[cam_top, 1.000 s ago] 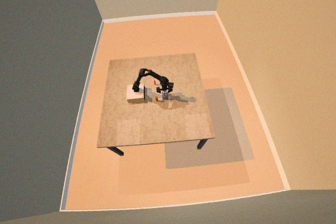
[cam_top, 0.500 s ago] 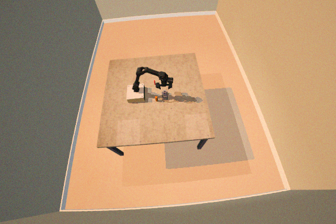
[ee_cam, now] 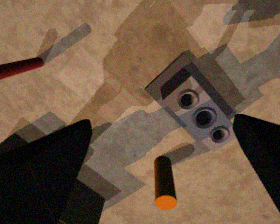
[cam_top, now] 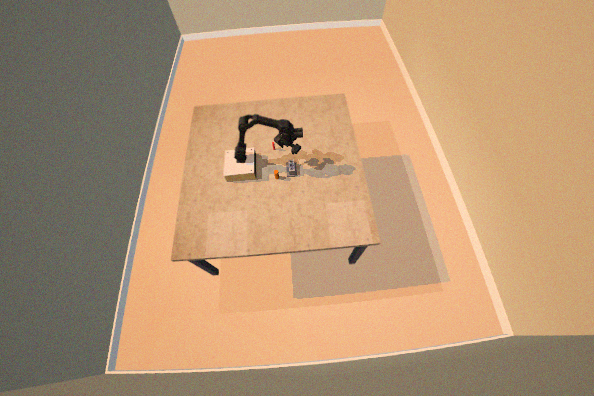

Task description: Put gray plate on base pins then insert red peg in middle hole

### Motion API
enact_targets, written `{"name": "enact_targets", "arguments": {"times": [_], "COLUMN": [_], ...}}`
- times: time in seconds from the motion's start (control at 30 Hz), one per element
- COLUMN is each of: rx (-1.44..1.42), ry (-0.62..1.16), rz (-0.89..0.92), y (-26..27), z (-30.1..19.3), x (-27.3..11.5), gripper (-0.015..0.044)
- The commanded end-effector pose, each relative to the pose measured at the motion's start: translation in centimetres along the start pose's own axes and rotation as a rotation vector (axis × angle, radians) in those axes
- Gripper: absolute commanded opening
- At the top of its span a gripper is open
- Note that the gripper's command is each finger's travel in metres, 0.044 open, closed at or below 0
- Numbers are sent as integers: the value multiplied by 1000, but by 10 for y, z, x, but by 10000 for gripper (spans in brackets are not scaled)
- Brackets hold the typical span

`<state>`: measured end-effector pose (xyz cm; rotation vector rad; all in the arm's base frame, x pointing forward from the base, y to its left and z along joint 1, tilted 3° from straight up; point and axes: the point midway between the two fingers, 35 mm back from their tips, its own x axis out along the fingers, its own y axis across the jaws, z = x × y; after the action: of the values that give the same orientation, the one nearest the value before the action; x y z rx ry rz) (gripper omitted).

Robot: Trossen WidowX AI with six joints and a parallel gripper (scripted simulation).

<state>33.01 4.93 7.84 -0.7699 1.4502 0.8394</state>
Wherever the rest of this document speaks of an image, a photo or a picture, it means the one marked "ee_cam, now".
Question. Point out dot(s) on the black cylinder with orange top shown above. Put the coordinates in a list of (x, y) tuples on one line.
[(165, 197)]

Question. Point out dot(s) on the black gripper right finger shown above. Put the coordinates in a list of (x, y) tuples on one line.
[(260, 142)]

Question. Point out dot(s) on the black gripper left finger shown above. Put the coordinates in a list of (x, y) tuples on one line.
[(36, 179)]

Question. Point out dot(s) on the red peg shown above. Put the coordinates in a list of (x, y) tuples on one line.
[(17, 67)]

